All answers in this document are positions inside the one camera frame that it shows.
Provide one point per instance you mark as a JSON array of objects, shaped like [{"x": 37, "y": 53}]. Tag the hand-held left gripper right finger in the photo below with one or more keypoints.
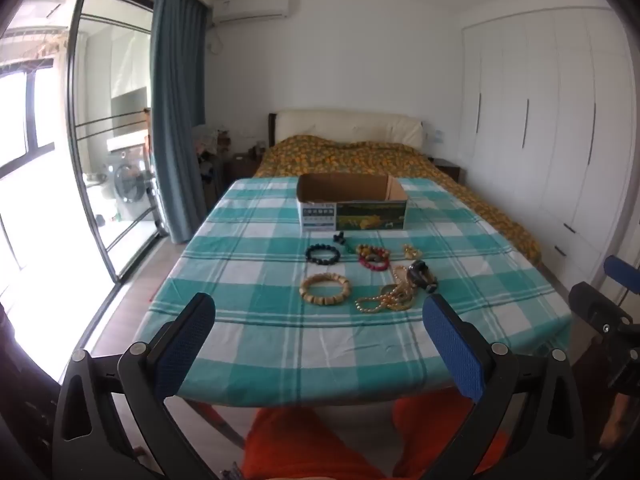
[{"x": 452, "y": 345}]

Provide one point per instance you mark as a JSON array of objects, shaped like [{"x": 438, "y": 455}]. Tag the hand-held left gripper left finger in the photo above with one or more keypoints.
[{"x": 185, "y": 340}]

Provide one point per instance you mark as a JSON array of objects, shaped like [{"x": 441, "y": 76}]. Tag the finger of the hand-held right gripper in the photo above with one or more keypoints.
[
  {"x": 616, "y": 267},
  {"x": 595, "y": 307}
]

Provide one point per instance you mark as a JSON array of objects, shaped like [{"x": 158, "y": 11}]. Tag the printed cardboard box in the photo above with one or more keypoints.
[{"x": 370, "y": 215}]

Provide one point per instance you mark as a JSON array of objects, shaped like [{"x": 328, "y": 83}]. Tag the small dark charm pendant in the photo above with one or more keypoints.
[{"x": 340, "y": 237}]

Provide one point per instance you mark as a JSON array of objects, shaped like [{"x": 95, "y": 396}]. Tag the green checked tablecloth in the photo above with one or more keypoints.
[{"x": 260, "y": 310}]

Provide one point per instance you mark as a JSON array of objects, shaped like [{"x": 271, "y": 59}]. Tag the person's orange trousers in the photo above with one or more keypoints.
[{"x": 300, "y": 445}]

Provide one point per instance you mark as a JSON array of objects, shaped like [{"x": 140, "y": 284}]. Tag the washing machine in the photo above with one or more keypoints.
[{"x": 127, "y": 180}]

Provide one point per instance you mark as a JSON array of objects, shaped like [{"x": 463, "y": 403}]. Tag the white wardrobe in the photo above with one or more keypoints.
[{"x": 550, "y": 110}]

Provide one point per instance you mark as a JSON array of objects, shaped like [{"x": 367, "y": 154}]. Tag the dark wooden nightstand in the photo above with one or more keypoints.
[
  {"x": 240, "y": 165},
  {"x": 447, "y": 166}
]

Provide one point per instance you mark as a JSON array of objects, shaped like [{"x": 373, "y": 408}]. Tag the pile of clothes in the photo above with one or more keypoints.
[{"x": 207, "y": 140}]

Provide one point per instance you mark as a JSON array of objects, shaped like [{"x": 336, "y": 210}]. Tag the orange floral bedspread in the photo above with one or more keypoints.
[{"x": 350, "y": 157}]

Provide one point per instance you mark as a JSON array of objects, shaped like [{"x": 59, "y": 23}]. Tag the blue curtain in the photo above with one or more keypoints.
[{"x": 175, "y": 110}]

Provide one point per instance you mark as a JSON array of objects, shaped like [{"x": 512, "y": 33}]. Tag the cream padded headboard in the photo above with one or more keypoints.
[{"x": 345, "y": 122}]

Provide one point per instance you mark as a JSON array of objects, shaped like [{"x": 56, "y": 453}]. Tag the sliding glass door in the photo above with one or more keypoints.
[{"x": 115, "y": 60}]

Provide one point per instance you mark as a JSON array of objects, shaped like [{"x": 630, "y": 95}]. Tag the white air conditioner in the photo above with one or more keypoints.
[{"x": 250, "y": 7}]

